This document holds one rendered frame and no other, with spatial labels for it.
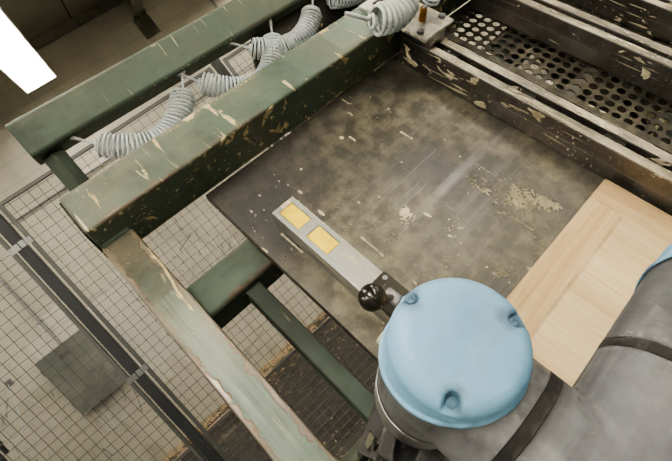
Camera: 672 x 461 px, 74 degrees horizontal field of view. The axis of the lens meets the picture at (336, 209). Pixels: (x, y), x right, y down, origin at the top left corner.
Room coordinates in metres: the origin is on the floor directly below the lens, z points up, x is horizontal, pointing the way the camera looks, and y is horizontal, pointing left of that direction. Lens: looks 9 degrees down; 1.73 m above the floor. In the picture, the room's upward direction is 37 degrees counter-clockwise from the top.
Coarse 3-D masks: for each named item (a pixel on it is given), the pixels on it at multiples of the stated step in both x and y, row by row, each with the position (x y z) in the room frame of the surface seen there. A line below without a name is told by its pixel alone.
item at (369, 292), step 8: (368, 288) 0.56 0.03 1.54; (376, 288) 0.55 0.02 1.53; (392, 288) 0.65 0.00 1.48; (360, 296) 0.56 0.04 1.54; (368, 296) 0.55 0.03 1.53; (376, 296) 0.55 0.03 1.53; (384, 296) 0.55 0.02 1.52; (392, 296) 0.63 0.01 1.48; (400, 296) 0.64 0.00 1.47; (360, 304) 0.56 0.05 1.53; (368, 304) 0.55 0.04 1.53; (376, 304) 0.55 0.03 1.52; (384, 304) 0.55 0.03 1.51; (392, 304) 0.64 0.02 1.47
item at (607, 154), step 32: (416, 32) 0.97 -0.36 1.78; (416, 64) 1.03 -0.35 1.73; (448, 64) 0.96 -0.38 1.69; (480, 64) 0.94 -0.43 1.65; (480, 96) 0.93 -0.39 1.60; (512, 96) 0.87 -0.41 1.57; (544, 96) 0.86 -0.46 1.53; (544, 128) 0.85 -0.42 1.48; (576, 128) 0.80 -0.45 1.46; (608, 128) 0.79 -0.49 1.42; (576, 160) 0.83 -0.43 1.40; (608, 160) 0.78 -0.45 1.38; (640, 160) 0.74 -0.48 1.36; (640, 192) 0.76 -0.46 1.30
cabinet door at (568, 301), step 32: (608, 192) 0.76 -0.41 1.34; (576, 224) 0.73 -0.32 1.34; (608, 224) 0.72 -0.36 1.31; (640, 224) 0.71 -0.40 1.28; (544, 256) 0.70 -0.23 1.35; (576, 256) 0.69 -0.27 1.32; (608, 256) 0.69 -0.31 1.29; (640, 256) 0.68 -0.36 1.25; (544, 288) 0.66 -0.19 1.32; (576, 288) 0.66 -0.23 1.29; (608, 288) 0.65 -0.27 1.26; (544, 320) 0.63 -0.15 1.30; (576, 320) 0.63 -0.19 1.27; (608, 320) 0.62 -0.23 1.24; (544, 352) 0.60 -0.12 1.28; (576, 352) 0.60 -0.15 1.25
